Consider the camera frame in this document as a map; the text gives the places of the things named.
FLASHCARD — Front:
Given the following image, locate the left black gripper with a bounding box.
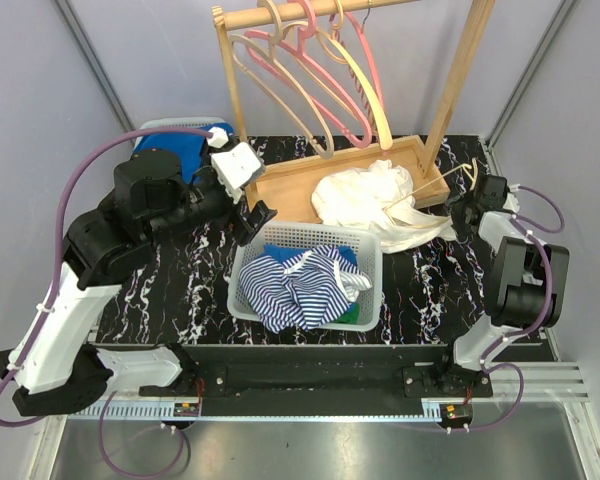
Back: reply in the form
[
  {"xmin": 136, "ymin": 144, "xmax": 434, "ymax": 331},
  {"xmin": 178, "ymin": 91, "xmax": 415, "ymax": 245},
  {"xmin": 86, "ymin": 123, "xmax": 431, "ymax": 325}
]
[{"xmin": 146, "ymin": 139, "xmax": 278, "ymax": 247}]

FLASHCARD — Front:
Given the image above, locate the green tank top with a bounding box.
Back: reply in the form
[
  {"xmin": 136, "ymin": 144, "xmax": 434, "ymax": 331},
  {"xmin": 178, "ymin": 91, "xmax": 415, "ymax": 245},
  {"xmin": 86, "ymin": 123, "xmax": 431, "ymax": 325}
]
[{"xmin": 336, "ymin": 303, "xmax": 360, "ymax": 325}]

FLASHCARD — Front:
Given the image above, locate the white centre basket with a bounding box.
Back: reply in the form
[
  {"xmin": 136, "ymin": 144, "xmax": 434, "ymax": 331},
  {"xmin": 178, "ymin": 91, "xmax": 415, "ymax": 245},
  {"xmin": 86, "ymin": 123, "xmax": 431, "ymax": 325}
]
[{"xmin": 227, "ymin": 221, "xmax": 382, "ymax": 333}]

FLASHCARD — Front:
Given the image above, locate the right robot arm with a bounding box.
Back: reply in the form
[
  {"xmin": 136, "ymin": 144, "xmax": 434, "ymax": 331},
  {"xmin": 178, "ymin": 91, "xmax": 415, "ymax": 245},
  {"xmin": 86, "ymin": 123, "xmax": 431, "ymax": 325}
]
[{"xmin": 433, "ymin": 174, "xmax": 570, "ymax": 397}]

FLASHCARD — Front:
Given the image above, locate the white tank top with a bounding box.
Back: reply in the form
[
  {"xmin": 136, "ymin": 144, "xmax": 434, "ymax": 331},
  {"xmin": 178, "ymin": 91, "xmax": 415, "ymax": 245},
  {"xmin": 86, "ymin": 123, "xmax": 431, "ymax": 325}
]
[{"xmin": 311, "ymin": 160, "xmax": 457, "ymax": 254}]

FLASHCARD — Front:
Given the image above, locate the folded blue cloth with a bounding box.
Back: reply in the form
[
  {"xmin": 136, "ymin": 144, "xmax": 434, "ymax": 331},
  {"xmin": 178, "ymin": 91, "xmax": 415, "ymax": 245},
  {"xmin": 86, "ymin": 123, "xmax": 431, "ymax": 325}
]
[{"xmin": 133, "ymin": 133, "xmax": 206, "ymax": 183}]

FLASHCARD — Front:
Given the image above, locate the pink hanger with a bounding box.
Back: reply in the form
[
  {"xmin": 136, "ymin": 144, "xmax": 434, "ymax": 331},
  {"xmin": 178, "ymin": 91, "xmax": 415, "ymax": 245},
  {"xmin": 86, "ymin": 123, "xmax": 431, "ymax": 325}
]
[
  {"xmin": 329, "ymin": 1, "xmax": 384, "ymax": 133},
  {"xmin": 244, "ymin": 0, "xmax": 374, "ymax": 149}
]

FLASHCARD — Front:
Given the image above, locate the beige plastic hanger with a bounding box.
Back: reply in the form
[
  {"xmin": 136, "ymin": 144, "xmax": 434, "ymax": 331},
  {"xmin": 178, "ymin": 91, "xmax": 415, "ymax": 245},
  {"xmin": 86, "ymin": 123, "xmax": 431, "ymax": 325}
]
[{"xmin": 228, "ymin": 0, "xmax": 336, "ymax": 160}]

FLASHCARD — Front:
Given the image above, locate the wooden clothes rack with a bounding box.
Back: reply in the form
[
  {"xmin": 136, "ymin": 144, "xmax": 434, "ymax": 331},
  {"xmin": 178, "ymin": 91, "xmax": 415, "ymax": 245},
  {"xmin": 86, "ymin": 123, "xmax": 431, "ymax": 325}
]
[{"xmin": 212, "ymin": 1, "xmax": 494, "ymax": 223}]

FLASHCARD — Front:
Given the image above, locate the white rear basket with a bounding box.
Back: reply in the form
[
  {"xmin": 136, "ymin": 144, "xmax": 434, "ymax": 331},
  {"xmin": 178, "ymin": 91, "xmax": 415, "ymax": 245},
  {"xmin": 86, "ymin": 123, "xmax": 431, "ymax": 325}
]
[{"xmin": 140, "ymin": 116, "xmax": 225, "ymax": 130}]

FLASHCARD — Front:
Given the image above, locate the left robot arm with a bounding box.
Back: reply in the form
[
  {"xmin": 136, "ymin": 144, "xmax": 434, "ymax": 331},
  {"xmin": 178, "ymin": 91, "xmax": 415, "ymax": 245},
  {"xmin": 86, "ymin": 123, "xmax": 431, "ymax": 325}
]
[{"xmin": 0, "ymin": 142, "xmax": 274, "ymax": 419}]

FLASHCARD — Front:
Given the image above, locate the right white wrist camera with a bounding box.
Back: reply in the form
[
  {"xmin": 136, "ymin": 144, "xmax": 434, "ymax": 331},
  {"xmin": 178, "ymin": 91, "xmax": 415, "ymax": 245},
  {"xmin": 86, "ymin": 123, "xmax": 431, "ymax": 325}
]
[{"xmin": 503, "ymin": 184, "xmax": 520, "ymax": 214}]

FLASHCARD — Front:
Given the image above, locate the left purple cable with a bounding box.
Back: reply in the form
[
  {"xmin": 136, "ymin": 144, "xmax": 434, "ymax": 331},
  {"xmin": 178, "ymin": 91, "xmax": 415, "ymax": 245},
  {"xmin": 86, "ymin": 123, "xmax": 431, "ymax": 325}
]
[{"xmin": 0, "ymin": 125, "xmax": 229, "ymax": 479}]

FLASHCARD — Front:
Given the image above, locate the blue tank top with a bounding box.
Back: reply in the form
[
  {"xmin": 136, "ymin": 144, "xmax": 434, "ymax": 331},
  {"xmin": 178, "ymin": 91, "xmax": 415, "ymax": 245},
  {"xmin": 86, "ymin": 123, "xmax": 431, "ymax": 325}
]
[{"xmin": 263, "ymin": 244, "xmax": 357, "ymax": 265}]

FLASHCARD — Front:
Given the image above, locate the blue white striped top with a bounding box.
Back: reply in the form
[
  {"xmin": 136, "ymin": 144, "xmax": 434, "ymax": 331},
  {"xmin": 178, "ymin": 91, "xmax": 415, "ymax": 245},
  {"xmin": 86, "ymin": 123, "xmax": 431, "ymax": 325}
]
[{"xmin": 238, "ymin": 245, "xmax": 373, "ymax": 333}]

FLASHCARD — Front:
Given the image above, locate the cream wooden hanger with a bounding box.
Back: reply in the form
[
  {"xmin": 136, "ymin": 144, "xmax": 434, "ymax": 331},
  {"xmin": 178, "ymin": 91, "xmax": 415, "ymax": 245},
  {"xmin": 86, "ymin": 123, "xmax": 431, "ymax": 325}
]
[{"xmin": 279, "ymin": 0, "xmax": 394, "ymax": 151}]

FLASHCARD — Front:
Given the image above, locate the white basket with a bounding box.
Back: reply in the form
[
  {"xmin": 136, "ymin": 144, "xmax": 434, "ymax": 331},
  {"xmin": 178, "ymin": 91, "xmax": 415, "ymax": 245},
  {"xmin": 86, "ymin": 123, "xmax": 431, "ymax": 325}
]
[
  {"xmin": 140, "ymin": 116, "xmax": 225, "ymax": 130},
  {"xmin": 227, "ymin": 221, "xmax": 382, "ymax": 333}
]

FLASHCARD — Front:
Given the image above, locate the cream hanger under white top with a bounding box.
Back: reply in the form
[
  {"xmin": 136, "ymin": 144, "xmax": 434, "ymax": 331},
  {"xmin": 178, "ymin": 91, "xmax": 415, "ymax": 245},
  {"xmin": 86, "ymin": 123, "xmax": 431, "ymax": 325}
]
[{"xmin": 382, "ymin": 158, "xmax": 478, "ymax": 229}]

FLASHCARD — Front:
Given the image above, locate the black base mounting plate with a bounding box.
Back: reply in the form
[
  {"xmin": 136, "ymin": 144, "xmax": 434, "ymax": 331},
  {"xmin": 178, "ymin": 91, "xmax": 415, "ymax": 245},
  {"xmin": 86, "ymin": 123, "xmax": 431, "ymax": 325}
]
[{"xmin": 139, "ymin": 345, "xmax": 493, "ymax": 422}]

